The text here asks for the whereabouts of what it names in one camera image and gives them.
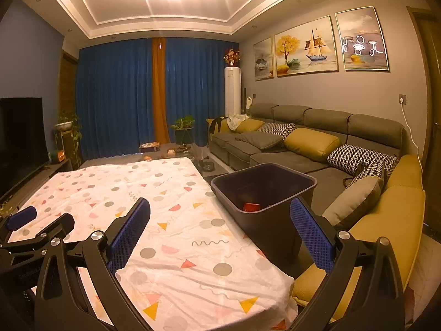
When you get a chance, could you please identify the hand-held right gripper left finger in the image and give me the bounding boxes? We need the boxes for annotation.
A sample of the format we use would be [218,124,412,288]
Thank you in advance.
[34,197,152,331]

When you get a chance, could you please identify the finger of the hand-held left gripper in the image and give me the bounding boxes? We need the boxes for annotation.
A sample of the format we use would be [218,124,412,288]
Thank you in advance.
[0,213,76,249]
[0,206,38,231]

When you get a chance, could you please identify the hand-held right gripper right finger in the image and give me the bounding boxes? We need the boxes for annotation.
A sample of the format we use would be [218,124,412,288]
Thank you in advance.
[289,197,407,331]

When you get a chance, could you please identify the dark grey plastic bin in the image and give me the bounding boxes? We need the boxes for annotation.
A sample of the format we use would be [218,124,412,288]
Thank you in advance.
[211,163,318,266]

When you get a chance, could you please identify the dark television stand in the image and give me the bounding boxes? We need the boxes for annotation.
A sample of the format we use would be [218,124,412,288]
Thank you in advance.
[0,160,73,211]

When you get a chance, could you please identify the large grey pillow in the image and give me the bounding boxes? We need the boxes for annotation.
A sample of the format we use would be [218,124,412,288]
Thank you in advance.
[322,176,383,228]

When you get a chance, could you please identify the white patterned tablecloth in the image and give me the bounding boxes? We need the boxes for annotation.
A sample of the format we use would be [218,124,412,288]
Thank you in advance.
[7,157,299,331]

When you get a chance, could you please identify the grey and yellow sofa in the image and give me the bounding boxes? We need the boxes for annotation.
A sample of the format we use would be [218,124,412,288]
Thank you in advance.
[207,103,426,304]

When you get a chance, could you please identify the black television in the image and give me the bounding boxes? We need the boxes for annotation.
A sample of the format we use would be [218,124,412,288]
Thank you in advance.
[0,97,49,194]

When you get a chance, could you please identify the small black white patterned pillow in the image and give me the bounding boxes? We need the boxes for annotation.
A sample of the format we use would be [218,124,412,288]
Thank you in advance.
[351,161,386,188]

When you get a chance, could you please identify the long black white patterned pillow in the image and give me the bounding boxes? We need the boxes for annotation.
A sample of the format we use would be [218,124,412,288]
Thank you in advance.
[327,144,399,176]

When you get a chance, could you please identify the large yellow pillow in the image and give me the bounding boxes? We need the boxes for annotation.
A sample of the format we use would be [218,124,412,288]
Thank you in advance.
[284,127,341,162]

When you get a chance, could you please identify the trailing potted plant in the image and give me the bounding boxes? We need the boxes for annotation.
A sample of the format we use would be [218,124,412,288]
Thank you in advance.
[55,111,83,166]

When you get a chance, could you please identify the flat grey pillow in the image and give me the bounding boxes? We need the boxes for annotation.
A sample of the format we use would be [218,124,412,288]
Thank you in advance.
[235,131,284,150]

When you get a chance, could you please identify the green plant on metal stand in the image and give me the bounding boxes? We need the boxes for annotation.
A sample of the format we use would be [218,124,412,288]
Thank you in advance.
[170,115,196,145]

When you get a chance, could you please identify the small yellow pillow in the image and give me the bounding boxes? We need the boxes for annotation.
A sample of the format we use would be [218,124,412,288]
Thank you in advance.
[236,119,265,134]

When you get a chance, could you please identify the white cloth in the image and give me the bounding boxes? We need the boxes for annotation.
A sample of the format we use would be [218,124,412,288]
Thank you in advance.
[227,113,249,131]

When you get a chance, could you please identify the wide blue curtain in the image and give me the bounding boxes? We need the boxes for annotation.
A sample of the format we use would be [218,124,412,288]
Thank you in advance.
[77,38,157,161]

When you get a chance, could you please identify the black garment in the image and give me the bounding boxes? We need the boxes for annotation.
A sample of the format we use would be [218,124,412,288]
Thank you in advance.
[208,117,230,133]

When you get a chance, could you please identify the orange curtain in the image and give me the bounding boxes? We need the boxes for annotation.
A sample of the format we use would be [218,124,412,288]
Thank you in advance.
[152,37,171,144]

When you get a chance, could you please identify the white standing air conditioner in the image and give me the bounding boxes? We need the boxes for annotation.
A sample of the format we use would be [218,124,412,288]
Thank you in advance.
[225,67,242,116]

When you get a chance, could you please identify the narrow blue curtain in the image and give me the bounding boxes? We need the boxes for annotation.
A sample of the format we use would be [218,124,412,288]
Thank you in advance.
[165,37,240,145]

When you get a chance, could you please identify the wooden door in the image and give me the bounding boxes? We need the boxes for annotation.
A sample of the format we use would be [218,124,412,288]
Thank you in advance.
[407,6,441,228]

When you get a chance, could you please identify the small framed painting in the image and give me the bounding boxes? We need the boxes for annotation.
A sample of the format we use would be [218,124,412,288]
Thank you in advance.
[253,37,275,81]

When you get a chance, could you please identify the framed sailing ship painting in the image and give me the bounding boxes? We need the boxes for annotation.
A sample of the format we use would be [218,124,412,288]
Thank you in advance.
[274,15,339,77]

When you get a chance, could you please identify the red gold flower decoration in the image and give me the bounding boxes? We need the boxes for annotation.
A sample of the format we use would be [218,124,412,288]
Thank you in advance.
[222,48,241,67]

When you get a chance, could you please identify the framed grey blue painting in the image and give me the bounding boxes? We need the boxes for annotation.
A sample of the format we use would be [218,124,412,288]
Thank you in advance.
[335,6,390,73]

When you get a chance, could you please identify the wooden wall panel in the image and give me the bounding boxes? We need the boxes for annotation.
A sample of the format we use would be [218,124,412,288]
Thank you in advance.
[58,50,79,114]

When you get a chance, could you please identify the white cable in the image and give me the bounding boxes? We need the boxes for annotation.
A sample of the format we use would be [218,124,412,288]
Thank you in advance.
[401,103,423,166]

